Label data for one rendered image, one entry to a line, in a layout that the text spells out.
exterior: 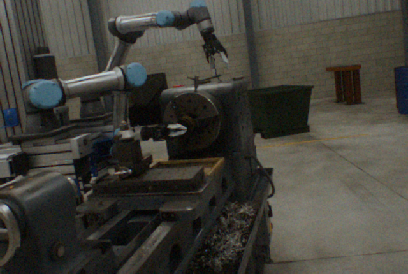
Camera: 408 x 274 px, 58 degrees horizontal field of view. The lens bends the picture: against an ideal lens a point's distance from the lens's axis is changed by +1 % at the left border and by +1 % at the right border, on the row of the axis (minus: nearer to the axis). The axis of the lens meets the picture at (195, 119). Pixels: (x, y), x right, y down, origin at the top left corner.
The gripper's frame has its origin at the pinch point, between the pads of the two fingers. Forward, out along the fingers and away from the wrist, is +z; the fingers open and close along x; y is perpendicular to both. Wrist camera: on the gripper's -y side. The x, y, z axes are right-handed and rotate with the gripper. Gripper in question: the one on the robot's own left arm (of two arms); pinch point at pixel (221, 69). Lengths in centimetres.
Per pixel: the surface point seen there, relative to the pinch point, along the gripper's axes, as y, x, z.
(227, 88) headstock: -18.2, -4.3, 9.8
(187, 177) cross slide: 60, -10, 34
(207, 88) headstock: -19.3, -15.6, 6.0
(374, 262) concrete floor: -59, 38, 145
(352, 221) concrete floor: -121, 32, 143
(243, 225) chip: 16, -11, 73
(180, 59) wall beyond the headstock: -952, -338, -125
